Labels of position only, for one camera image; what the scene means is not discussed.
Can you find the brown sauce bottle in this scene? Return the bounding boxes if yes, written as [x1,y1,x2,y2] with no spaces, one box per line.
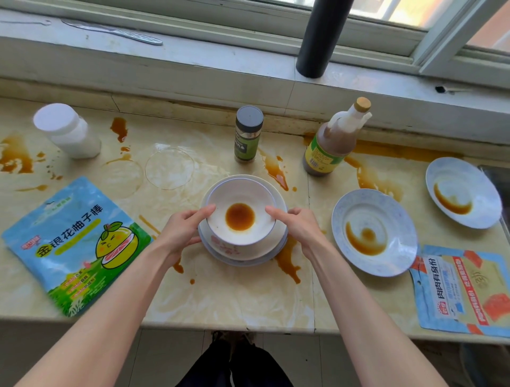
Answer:
[302,97,373,177]

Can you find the speckled plate with sauce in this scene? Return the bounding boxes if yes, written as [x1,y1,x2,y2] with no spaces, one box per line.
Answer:
[331,188,418,277]
[426,157,503,230]

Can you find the white window frame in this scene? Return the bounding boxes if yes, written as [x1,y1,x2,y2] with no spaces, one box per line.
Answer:
[0,0,510,90]

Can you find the black pipe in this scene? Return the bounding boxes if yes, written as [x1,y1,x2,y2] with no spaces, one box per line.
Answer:
[296,0,354,79]

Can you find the blue and orange food packet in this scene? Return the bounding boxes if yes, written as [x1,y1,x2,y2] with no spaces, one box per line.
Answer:
[410,244,510,339]

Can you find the person's left forearm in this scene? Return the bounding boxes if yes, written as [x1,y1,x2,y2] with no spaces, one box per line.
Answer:
[15,239,180,387]

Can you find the clear round plastic lid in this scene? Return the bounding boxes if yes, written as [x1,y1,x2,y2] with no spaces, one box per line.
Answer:
[144,148,195,191]

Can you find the blue snack bag with pomelo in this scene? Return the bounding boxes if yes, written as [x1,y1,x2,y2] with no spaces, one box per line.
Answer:
[1,176,153,317]

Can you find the person's shoes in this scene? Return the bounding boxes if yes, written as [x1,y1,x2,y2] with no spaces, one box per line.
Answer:
[211,330,256,348]

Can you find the white plate with grey rim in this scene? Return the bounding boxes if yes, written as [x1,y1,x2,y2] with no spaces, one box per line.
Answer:
[198,223,289,268]

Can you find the person's right forearm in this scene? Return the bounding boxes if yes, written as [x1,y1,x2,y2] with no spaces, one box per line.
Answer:
[306,238,449,387]

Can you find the spice jar with grey lid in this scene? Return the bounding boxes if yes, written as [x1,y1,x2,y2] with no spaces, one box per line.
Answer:
[234,105,264,163]

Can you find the metal knife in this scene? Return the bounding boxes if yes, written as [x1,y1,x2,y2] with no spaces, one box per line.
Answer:
[61,18,164,46]

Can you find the person's right hand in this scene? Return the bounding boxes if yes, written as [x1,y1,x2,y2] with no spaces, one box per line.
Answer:
[265,206,330,260]

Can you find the white plastic jar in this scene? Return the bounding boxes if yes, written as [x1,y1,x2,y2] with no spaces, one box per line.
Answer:
[33,103,102,160]

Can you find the person's left hand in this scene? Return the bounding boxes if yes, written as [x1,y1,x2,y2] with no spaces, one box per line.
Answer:
[149,204,217,268]

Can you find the person's black trousers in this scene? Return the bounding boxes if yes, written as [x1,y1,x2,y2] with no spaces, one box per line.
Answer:
[175,338,294,387]

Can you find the white bowl with sauce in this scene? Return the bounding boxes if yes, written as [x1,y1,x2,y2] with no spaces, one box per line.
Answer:
[205,177,277,246]

